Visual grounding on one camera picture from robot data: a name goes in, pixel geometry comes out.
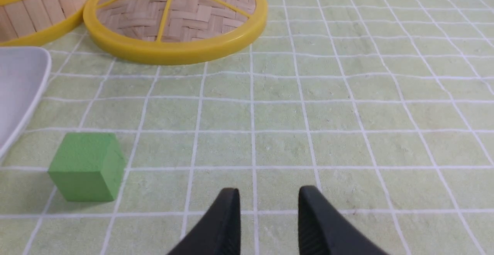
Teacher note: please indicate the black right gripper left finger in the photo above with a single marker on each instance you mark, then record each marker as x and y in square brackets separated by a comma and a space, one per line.
[218, 232]

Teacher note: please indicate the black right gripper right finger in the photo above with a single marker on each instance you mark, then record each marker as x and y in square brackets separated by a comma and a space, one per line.
[322, 230]

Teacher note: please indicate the white square plate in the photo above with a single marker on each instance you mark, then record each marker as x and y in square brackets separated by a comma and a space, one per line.
[24, 72]

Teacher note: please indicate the green wooden cube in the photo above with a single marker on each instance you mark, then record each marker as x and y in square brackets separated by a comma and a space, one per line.
[88, 167]

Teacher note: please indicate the green checked tablecloth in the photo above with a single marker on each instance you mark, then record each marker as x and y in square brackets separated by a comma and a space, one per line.
[385, 105]

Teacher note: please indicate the woven bamboo steamer lid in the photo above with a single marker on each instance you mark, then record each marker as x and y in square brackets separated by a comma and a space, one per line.
[174, 32]

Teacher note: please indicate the bamboo steamer basket yellow rim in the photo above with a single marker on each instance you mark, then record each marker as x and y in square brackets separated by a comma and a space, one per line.
[37, 22]

